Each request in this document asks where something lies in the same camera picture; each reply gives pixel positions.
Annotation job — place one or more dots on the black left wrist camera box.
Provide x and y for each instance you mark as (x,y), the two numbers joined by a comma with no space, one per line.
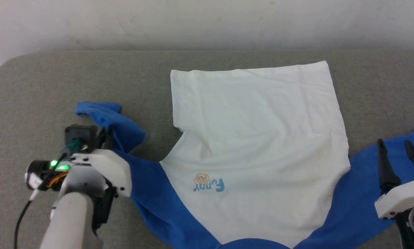
(82,133)

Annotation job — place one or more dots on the blue and white T-shirt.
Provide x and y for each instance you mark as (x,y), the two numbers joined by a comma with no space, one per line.
(262,138)

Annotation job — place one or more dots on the grey-green fabric sofa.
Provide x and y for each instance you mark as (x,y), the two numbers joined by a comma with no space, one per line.
(54,79)

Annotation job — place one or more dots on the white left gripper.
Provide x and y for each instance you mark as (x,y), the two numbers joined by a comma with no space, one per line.
(113,169)

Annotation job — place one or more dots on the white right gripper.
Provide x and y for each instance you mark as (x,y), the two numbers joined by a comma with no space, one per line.
(404,200)

